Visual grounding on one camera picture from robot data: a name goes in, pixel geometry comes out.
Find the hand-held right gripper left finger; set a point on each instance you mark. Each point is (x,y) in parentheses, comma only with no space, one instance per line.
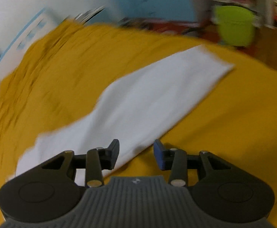
(114,152)

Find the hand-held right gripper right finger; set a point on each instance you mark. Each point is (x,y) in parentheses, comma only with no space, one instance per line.
(158,154)

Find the white cloth garment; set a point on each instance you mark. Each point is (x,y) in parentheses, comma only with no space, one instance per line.
(140,99)

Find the mustard yellow bed sheet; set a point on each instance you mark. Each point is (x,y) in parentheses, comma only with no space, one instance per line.
(236,135)

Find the lime green plastic bin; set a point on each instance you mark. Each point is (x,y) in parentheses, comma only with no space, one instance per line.
(234,25)

